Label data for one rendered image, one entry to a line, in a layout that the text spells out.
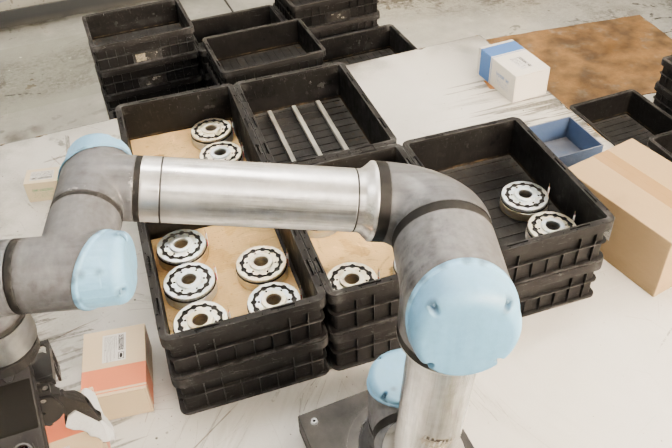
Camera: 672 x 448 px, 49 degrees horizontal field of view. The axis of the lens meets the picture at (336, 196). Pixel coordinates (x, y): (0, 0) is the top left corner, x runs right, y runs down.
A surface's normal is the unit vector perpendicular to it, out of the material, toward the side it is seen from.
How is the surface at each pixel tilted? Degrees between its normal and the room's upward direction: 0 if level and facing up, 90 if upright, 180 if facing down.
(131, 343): 0
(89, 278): 58
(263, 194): 50
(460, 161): 90
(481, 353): 86
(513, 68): 0
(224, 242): 0
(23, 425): 29
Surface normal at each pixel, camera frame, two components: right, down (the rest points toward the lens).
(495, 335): 0.09, 0.58
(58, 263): 0.01, -0.29
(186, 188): 0.16, -0.03
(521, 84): 0.40, 0.58
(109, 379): -0.04, -0.77
